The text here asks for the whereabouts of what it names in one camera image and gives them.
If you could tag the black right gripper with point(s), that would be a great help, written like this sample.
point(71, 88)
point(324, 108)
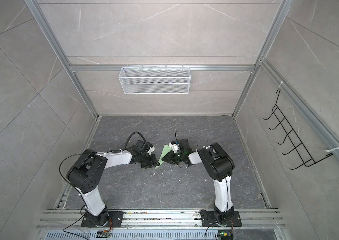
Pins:
point(171, 160)

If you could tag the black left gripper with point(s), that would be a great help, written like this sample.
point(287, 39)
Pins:
point(154, 162)

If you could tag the light green paper sheet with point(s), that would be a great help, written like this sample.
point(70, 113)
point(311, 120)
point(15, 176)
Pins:
point(166, 149)

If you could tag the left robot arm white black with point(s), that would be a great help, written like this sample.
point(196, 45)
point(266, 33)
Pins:
point(87, 171)

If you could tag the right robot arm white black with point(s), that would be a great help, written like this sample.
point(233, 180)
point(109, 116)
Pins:
point(219, 166)

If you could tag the left small circuit board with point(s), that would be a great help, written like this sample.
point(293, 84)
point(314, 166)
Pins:
point(103, 234)

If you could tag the small circuit board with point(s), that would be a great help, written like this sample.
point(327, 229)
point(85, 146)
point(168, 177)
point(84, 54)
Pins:
point(103, 234)
point(225, 235)

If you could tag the right small circuit board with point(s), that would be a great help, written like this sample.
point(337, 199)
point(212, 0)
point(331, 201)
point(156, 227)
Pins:
point(225, 235)

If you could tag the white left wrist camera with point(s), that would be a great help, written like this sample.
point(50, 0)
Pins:
point(151, 149)

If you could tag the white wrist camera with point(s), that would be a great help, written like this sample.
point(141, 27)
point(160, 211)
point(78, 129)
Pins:
point(175, 147)
point(151, 149)

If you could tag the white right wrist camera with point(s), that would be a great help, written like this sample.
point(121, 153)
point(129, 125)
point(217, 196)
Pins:
point(175, 147)

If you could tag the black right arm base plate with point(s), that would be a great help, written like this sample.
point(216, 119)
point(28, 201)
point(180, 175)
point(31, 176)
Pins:
point(217, 219)

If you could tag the white wire mesh basket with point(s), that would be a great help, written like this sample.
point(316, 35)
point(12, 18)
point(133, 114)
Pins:
point(155, 80)

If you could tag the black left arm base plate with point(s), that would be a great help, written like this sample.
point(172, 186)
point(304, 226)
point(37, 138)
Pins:
point(103, 220)

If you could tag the aluminium frame rail front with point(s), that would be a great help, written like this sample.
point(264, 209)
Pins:
point(194, 219)

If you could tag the black wire hook rack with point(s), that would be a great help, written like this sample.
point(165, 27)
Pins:
point(290, 134)

